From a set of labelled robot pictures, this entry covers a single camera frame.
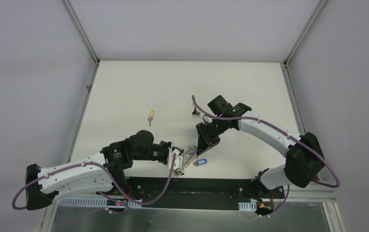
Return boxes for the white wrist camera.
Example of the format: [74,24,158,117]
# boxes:
[167,148,183,170]
[192,107,200,118]

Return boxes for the yellow tag key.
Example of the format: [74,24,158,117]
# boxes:
[148,110,155,126]

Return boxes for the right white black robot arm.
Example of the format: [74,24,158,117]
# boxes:
[195,95,325,198]

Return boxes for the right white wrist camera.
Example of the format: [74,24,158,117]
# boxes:
[192,107,200,118]

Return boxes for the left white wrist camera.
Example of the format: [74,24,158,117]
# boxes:
[167,148,183,170]

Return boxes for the blue key tag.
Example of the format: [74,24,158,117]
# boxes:
[195,159,207,167]

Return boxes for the white cable duct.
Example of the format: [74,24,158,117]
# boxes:
[238,202,257,212]
[59,196,142,208]

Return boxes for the metal disc with keyrings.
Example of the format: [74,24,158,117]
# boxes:
[173,145,198,176]

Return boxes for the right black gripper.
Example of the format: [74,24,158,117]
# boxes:
[196,116,228,156]

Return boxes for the right white cable duct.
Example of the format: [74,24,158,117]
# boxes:
[238,202,257,212]

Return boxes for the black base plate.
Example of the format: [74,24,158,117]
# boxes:
[121,177,285,210]

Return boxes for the aluminium frame rail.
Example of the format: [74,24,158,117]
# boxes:
[287,183,336,203]

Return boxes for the left white cable duct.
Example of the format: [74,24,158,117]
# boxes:
[59,196,142,208]

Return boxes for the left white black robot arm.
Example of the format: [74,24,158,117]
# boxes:
[23,130,184,211]

